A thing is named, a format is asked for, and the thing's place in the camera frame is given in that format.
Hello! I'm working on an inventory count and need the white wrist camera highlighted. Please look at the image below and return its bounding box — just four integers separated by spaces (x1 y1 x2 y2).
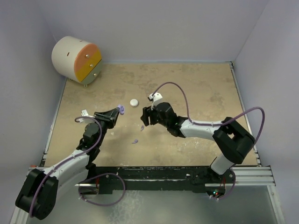
148 92 163 110
78 109 93 124

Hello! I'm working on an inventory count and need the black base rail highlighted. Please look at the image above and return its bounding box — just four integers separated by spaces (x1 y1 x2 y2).
80 164 235 194

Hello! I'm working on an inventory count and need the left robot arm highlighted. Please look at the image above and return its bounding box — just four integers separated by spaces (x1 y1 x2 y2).
15 107 120 220

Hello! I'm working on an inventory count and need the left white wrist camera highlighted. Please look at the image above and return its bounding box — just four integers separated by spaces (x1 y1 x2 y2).
78 109 93 124

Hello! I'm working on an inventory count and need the round drawer cabinet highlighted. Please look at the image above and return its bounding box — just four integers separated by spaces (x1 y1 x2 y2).
51 36 102 86

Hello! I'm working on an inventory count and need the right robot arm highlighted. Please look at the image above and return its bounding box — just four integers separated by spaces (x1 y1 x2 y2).
141 102 255 182

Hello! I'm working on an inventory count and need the purple earbud charging case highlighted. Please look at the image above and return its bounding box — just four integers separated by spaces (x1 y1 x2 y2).
118 105 125 115

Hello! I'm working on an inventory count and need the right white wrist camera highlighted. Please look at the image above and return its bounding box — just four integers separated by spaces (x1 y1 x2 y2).
148 92 163 110

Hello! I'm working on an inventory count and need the aluminium frame rail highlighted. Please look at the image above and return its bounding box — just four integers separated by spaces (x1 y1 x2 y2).
9 62 287 224

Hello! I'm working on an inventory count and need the white earbud charging case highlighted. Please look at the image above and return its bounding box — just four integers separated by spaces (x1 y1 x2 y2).
129 98 139 107

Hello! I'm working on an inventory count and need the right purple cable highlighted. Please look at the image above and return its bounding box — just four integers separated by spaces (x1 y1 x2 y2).
153 82 266 201

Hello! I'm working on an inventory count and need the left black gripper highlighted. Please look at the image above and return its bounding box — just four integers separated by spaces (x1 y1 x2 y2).
92 107 119 147

